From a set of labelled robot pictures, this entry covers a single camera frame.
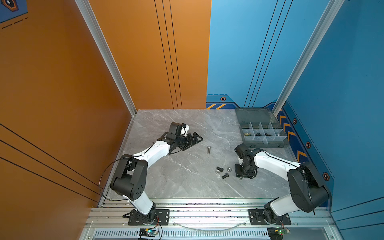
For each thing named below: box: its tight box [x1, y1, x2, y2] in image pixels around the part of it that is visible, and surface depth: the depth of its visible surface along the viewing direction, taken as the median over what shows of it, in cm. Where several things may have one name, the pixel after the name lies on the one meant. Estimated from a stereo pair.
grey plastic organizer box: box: [234, 107, 290, 149], surface depth 107 cm
